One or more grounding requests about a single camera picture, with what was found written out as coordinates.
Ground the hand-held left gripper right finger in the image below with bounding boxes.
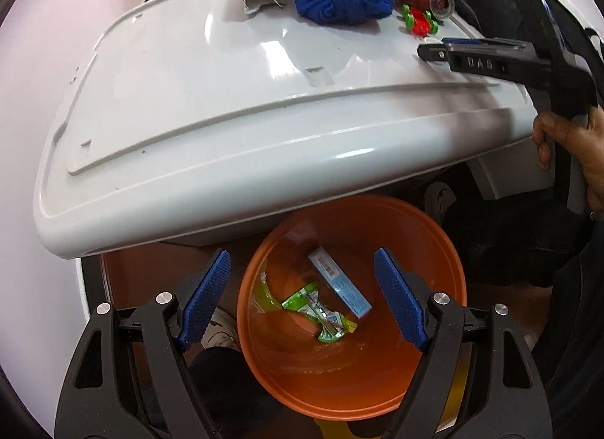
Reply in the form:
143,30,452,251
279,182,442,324
374,247,553,439

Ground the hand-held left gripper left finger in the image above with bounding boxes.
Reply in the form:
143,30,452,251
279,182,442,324
55,249,232,439

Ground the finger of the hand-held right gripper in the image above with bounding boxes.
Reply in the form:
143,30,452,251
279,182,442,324
442,37,530,51
418,42,550,90

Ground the crushed red drink can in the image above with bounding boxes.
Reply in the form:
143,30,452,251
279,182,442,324
406,0,456,22

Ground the red green toy car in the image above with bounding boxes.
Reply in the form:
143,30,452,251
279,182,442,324
400,3,442,38

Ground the orange plastic bucket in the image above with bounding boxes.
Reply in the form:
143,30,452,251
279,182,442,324
236,194,468,421

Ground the person's right forearm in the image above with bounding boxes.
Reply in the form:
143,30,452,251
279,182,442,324
542,205,604,439

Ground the person's right hand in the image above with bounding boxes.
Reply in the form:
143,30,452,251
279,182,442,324
532,107,604,223

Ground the white shoe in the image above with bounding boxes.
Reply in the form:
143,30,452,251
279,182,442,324
203,307,243,352

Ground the blue cardboard box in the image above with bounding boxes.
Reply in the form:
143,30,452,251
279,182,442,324
308,246,371,319

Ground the green white candy wrapper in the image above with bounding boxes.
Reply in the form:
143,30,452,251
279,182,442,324
280,281,359,343

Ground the yellow plastic object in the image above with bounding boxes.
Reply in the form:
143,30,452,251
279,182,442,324
311,354,473,439

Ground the white plastic storage box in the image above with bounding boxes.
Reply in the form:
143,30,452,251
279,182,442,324
33,0,567,260

